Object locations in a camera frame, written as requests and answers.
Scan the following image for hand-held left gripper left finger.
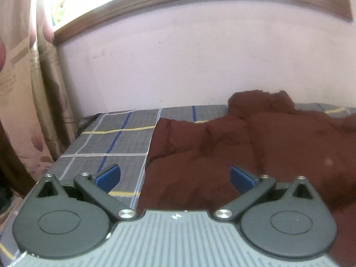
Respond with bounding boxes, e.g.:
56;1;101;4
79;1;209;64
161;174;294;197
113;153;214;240
35;164;137;222

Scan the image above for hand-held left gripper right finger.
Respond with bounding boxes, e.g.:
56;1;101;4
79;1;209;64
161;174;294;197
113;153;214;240
212;165;316;223

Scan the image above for maroon garment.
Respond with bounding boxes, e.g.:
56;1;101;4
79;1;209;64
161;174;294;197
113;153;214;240
138;89;356;267

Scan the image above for grey checked bedsheet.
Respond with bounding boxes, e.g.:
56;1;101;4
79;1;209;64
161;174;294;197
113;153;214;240
0;103;355;267

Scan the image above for beige floral curtain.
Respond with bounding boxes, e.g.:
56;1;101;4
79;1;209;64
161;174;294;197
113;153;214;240
0;0;82;191

